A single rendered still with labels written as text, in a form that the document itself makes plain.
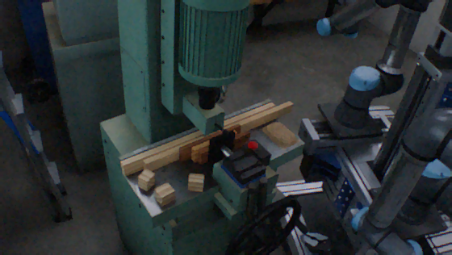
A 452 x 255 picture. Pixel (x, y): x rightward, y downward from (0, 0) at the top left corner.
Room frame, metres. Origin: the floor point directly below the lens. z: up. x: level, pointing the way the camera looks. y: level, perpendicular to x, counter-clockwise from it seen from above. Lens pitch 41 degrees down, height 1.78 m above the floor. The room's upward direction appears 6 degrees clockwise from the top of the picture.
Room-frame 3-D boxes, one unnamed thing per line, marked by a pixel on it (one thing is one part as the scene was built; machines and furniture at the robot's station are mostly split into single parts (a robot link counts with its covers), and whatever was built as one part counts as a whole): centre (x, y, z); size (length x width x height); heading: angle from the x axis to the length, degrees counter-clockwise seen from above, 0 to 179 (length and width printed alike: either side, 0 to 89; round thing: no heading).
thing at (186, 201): (0.86, -0.04, 0.87); 0.61 x 0.30 x 0.06; 129
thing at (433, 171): (0.81, -0.69, 0.98); 0.13 x 0.12 x 0.14; 37
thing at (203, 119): (0.95, 0.05, 1.03); 0.14 x 0.07 x 0.09; 39
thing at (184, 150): (0.93, 0.02, 0.93); 0.23 x 0.01 x 0.05; 129
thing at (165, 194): (0.70, 0.13, 0.92); 0.05 x 0.04 x 0.04; 133
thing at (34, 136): (1.22, 0.94, 0.58); 0.27 x 0.25 x 1.16; 121
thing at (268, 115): (0.99, -0.02, 0.92); 0.61 x 0.02 x 0.04; 129
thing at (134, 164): (0.96, 0.04, 0.93); 0.60 x 0.02 x 0.05; 129
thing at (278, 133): (1.03, -0.22, 0.91); 0.12 x 0.09 x 0.03; 39
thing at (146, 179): (0.74, 0.20, 0.92); 0.04 x 0.03 x 0.04; 155
